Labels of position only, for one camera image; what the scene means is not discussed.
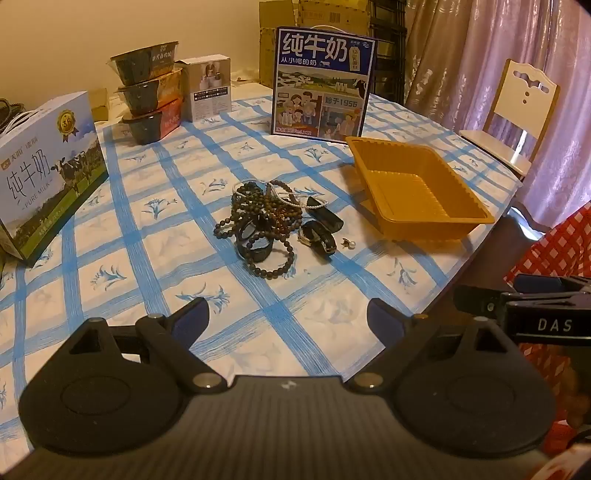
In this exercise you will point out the yellow label instant noodle bowl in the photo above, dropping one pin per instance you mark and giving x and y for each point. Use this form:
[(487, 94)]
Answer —
[(147, 94)]

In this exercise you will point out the dark blue milk carton box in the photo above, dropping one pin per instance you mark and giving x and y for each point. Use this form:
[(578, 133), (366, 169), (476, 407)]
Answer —
[(323, 78)]

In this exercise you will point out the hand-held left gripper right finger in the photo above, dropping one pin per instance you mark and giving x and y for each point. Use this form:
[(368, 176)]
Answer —
[(384, 314)]

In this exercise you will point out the black bangle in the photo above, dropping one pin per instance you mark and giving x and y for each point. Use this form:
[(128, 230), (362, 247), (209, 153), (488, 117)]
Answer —
[(244, 249)]

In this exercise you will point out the red checked cloth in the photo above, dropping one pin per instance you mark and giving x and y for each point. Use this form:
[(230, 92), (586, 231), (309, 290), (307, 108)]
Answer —
[(558, 240)]

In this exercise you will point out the silver bangle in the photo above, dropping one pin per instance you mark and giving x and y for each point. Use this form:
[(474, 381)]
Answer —
[(300, 201)]

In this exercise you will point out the small cardboard box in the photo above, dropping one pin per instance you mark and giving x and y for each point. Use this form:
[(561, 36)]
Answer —
[(98, 105)]

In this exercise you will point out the red label instant noodle bowl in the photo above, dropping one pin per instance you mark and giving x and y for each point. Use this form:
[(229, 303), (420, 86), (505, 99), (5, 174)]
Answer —
[(150, 124)]

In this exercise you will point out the yellow plastic tray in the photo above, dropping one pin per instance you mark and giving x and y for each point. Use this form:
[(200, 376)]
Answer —
[(415, 194)]

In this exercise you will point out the small white product box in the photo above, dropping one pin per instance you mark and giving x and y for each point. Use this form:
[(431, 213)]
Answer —
[(207, 87)]

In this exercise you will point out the black bar-shaped accessory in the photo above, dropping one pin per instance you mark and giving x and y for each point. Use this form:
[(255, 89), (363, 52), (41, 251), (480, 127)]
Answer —
[(328, 220)]

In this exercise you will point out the white wooden chair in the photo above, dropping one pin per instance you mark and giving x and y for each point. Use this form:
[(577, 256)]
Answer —
[(526, 106)]

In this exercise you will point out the pink patterned curtain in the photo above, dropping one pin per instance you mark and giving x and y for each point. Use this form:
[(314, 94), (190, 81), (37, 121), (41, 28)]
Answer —
[(485, 32)]

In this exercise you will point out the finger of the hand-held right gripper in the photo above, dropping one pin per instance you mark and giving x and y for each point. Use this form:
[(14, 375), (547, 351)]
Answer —
[(480, 301), (554, 285)]

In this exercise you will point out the pearl earring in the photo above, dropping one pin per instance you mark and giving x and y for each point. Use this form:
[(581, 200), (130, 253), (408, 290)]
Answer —
[(352, 243)]

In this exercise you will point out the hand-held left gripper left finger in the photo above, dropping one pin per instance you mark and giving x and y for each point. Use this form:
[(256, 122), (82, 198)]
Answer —
[(191, 314)]

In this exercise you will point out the light blue milk carton box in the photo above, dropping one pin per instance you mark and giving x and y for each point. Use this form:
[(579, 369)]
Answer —
[(46, 175)]

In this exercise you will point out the blue checked tablecloth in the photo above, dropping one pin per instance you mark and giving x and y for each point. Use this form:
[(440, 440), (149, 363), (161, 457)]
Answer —
[(161, 258)]

